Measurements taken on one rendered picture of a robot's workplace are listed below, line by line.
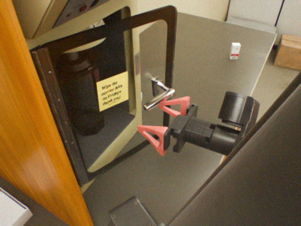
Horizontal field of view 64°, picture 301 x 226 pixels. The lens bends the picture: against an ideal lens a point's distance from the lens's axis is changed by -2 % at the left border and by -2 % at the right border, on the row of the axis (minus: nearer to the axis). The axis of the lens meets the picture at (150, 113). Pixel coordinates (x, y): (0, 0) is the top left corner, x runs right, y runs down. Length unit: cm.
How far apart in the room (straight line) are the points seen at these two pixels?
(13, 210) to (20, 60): 49
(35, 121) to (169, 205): 46
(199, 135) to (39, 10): 35
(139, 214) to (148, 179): 46
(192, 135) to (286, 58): 281
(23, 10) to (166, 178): 56
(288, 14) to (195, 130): 305
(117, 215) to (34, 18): 27
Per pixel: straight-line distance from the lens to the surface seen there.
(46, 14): 36
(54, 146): 41
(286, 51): 323
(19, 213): 73
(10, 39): 31
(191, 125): 52
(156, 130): 50
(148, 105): 57
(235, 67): 125
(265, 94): 278
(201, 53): 132
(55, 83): 47
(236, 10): 357
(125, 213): 29
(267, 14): 351
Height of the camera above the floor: 157
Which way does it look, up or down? 43 degrees down
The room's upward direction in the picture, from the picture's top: straight up
